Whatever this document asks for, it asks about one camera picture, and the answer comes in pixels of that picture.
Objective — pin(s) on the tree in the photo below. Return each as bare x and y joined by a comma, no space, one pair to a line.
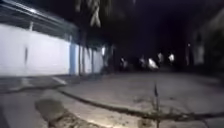
87,40

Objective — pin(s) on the building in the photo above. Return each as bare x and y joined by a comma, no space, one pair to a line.
208,43

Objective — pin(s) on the white wall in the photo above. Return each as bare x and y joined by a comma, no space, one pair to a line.
43,53

